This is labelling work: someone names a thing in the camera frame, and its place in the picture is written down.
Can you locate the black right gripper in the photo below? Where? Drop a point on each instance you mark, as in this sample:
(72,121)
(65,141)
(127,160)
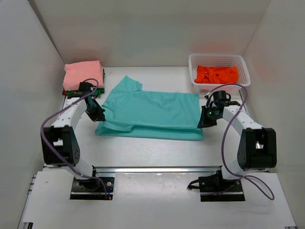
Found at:
(205,118)

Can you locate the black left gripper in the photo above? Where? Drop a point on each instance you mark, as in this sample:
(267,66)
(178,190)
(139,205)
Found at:
(96,113)

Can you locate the teal t shirt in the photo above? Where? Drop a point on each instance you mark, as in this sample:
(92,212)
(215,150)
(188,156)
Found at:
(132,112)

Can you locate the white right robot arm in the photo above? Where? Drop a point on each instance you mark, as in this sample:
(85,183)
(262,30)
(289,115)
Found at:
(256,150)

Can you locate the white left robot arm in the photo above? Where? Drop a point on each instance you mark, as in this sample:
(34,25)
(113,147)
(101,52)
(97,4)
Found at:
(59,144)

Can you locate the green folded t shirt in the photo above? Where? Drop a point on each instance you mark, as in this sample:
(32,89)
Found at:
(100,90)

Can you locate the pink folded t shirt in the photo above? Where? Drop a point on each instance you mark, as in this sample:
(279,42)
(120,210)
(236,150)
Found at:
(76,73)

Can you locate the white plastic basket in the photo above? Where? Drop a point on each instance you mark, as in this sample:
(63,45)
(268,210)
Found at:
(218,60)

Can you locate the orange t shirt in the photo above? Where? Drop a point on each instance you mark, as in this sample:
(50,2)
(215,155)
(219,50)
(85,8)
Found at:
(217,75)

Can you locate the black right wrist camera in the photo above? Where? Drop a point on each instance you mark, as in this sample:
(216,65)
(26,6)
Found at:
(216,98)

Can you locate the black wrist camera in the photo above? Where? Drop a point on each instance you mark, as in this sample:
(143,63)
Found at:
(216,98)
(86,87)

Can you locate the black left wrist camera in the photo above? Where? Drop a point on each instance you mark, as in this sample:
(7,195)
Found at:
(86,87)

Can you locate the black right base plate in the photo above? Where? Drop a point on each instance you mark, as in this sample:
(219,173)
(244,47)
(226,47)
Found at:
(216,189)

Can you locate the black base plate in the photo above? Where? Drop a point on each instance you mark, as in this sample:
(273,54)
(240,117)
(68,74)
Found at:
(216,189)
(92,189)

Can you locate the aluminium rail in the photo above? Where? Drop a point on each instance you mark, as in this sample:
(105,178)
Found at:
(155,169)

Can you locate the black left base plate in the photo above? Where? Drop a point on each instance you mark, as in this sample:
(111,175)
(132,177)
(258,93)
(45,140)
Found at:
(92,189)

